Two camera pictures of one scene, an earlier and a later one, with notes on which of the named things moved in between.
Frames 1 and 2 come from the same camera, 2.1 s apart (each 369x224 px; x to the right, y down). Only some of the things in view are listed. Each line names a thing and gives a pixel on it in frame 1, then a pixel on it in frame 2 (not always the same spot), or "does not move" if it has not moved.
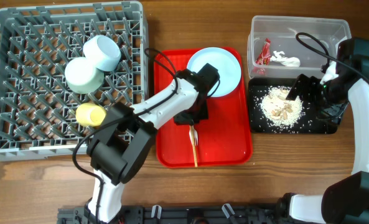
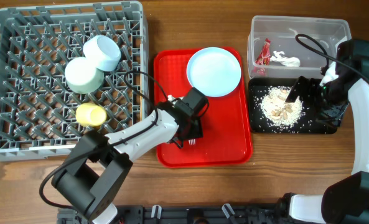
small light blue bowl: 102,52 does not move
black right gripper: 307,94 does not move
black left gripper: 180,119 to 196,131
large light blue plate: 228,67 does not move
